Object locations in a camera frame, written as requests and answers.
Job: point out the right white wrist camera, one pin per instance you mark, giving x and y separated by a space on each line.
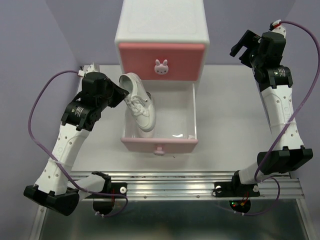
277 27

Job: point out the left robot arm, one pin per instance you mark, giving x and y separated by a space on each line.
55 189

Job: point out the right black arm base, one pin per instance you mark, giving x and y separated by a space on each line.
239 195

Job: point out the pink top drawer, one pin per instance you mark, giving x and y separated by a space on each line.
163 61

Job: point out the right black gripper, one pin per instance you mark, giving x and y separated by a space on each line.
243 42

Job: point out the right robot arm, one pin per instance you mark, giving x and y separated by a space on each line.
289 152

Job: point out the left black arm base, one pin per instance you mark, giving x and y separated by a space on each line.
111 192

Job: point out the aluminium mounting rail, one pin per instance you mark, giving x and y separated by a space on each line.
192 185

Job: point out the white sneaker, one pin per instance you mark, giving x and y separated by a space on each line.
138 101
146 120

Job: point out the white sneaker front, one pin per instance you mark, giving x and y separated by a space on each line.
146 120

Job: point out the light pink bottom drawer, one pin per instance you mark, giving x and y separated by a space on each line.
176 123

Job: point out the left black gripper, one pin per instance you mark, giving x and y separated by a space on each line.
120 93

